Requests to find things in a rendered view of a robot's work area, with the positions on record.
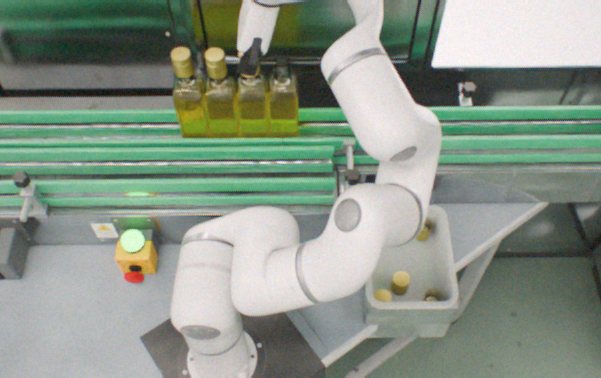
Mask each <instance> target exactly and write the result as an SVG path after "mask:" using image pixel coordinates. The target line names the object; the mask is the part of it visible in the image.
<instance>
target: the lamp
mask: <svg viewBox="0 0 601 378"><path fill-rule="evenodd" d="M121 244H122V247H123V249H124V251H126V252H127V253H130V254H134V253H138V252H140V251H141V250H142V249H143V248H144V246H145V238H144V236H143V235H142V233H141V232H140V231H138V230H128V231H126V232H125V233H124V234H123V235H122V237H121Z"/></svg>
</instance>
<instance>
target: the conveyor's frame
mask: <svg viewBox="0 0 601 378"><path fill-rule="evenodd" d="M378 166H379V165H369V166H355V164H354V166H353V169H354V168H356V169H357V170H358V172H359V173H362V177H360V180H359V181H358V184H364V183H374V184H375V181H376V176H377V170H378ZM432 191H437V195H436V199H435V202H434V204H439V203H562V202H601V164H595V163H594V164H576V162H575V164H540V163H539V164H496V165H484V163H483V165H447V163H446V165H437V169H436V175H435V179H434V184H433V188H432ZM251 207H257V206H242V204H241V206H217V207H204V205H202V207H185V205H184V207H165V206H164V207H146V205H145V207H107V206H106V207H95V208H88V207H87V208H69V207H68V208H51V211H55V212H54V216H49V219H36V217H35V216H33V210H34V208H30V211H29V215H28V220H27V222H25V223H24V222H20V221H19V220H20V215H22V211H23V208H0V219H2V217H17V219H18V221H19V222H20V223H22V225H23V226H24V227H25V229H26V230H27V231H28V233H29V234H30V235H31V237H32V238H33V241H34V242H35V243H36V245H117V243H118V242H119V241H118V236H119V234H118V232H117V230H116V228H115V226H114V224H113V222H111V220H110V217H123V216H152V217H153V221H154V223H155V226H156V229H158V231H159V234H160V236H161V239H162V242H163V244H182V243H183V239H184V236H185V234H186V233H187V232H188V231H189V230H190V229H191V228H193V227H194V226H196V225H199V224H201V223H205V222H208V221H211V220H214V219H217V217H220V216H223V215H227V214H230V213H233V212H236V211H239V210H242V209H246V208H251ZM270 207H277V208H281V209H283V210H286V211H287V212H289V213H290V214H291V215H292V216H294V217H295V219H296V221H297V223H298V226H299V230H300V243H304V242H308V241H312V239H315V238H318V237H319V236H321V235H322V234H323V232H324V231H325V229H326V227H327V224H328V221H329V217H330V213H331V210H332V208H333V206H319V204H318V206H300V204H299V206H270Z"/></svg>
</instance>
